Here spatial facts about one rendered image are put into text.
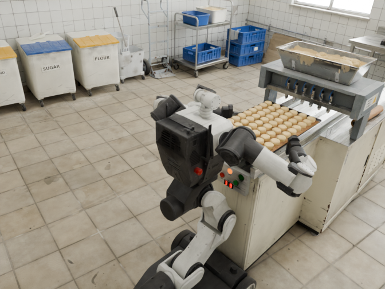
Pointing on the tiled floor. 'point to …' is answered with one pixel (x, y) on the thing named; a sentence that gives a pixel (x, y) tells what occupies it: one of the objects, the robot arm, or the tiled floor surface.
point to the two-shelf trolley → (197, 43)
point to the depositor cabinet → (340, 168)
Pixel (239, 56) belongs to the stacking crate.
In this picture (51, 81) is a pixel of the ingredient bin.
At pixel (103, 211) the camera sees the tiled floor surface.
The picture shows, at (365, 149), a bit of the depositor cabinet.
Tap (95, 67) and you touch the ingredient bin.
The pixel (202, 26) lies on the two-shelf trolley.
